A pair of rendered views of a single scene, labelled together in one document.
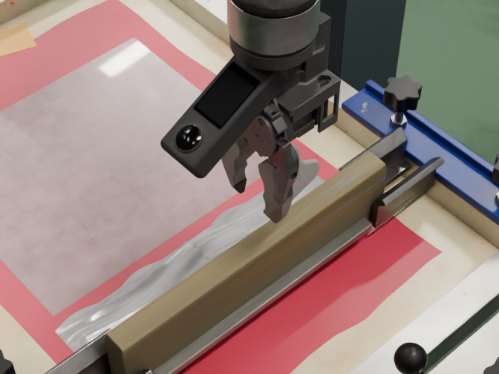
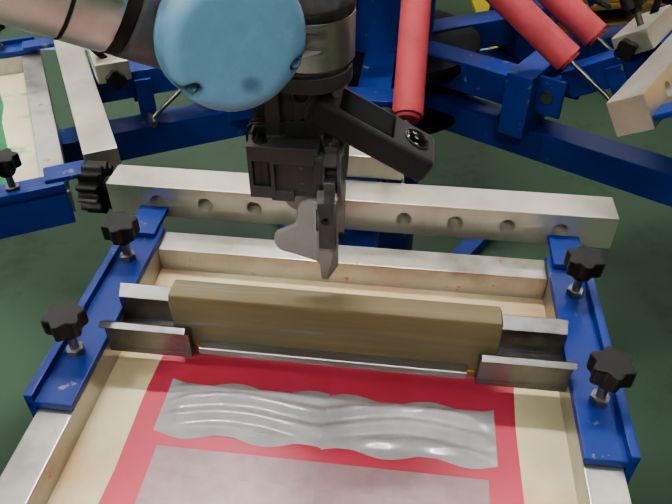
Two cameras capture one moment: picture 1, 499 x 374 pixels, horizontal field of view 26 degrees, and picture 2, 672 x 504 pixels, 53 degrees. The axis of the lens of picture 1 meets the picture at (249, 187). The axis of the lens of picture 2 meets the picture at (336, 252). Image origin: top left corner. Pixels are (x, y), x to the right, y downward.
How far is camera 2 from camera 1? 1.14 m
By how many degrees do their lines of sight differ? 82
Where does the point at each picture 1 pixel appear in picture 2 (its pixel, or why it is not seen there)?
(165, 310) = (445, 306)
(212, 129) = (399, 122)
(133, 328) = (479, 311)
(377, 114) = (72, 371)
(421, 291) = not seen: hidden behind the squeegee
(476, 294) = (227, 243)
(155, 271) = (375, 438)
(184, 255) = (338, 434)
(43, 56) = not seen: outside the picture
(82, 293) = (447, 479)
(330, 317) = not seen: hidden behind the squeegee
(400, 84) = (58, 317)
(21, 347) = (536, 476)
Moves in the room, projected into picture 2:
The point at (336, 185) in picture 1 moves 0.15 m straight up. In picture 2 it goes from (227, 291) to (210, 173)
